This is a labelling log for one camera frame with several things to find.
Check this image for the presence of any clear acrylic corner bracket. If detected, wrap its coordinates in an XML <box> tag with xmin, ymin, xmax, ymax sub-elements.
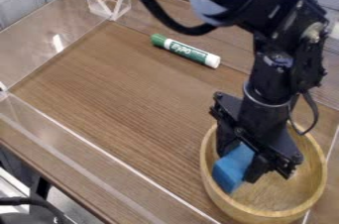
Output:
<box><xmin>85</xmin><ymin>0</ymin><xmax>130</xmax><ymax>22</ymax></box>

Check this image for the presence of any black cable lower left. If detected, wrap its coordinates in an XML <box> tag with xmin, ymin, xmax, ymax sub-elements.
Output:
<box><xmin>0</xmin><ymin>196</ymin><xmax>68</xmax><ymax>224</ymax></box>

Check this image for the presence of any green Expo marker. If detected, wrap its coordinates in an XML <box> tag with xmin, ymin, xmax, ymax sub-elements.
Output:
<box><xmin>150</xmin><ymin>34</ymin><xmax>221</xmax><ymax>68</ymax></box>

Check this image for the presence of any blue rectangular block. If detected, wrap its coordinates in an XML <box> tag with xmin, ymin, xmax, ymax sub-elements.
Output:
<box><xmin>212</xmin><ymin>144</ymin><xmax>254</xmax><ymax>193</ymax></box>

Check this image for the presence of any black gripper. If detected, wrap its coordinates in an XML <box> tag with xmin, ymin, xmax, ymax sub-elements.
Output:
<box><xmin>209</xmin><ymin>84</ymin><xmax>302</xmax><ymax>183</ymax></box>

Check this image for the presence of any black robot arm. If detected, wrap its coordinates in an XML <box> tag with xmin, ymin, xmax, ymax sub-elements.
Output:
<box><xmin>190</xmin><ymin>0</ymin><xmax>328</xmax><ymax>183</ymax></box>

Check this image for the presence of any brown wooden bowl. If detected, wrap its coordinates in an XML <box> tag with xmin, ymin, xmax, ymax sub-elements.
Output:
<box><xmin>200</xmin><ymin>124</ymin><xmax>328</xmax><ymax>224</ymax></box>

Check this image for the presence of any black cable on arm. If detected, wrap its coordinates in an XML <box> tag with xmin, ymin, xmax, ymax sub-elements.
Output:
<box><xmin>286</xmin><ymin>89</ymin><xmax>320</xmax><ymax>137</ymax></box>

